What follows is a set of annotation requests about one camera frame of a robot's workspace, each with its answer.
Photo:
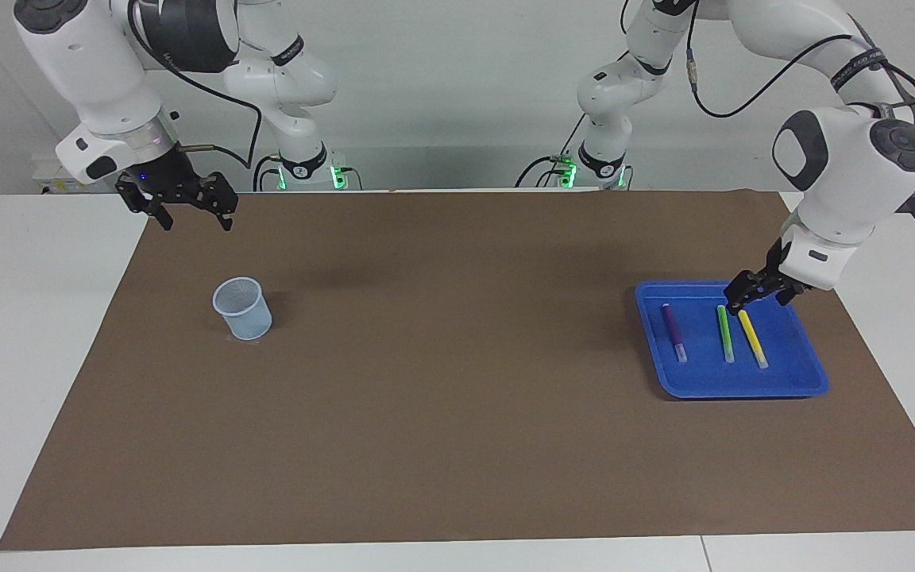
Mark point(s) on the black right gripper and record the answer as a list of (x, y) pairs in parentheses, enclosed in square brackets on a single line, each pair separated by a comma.
[(164, 176)]

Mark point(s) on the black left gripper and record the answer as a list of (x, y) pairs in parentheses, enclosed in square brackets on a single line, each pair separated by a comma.
[(779, 274)]

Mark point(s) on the yellow marker pen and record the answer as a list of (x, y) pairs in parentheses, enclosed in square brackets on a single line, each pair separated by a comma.
[(752, 338)]

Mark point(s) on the green marker pen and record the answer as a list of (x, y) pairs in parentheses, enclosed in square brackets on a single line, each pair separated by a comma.
[(725, 334)]

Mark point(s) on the purple marker pen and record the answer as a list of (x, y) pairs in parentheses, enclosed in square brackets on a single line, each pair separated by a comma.
[(673, 334)]

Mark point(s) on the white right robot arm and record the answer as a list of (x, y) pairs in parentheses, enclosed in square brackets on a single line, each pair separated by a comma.
[(100, 71)]

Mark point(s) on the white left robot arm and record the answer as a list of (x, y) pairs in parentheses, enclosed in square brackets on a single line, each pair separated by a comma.
[(847, 159)]

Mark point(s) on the blue plastic tray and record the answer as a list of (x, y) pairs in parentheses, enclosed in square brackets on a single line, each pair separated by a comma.
[(743, 373)]

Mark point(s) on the translucent pale blue cup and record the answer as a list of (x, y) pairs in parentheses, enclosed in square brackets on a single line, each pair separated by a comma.
[(247, 318)]

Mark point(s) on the brown table mat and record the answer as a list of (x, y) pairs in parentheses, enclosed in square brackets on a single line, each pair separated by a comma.
[(457, 413)]

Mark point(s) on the white wall box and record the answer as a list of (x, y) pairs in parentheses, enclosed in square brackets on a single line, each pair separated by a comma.
[(44, 179)]

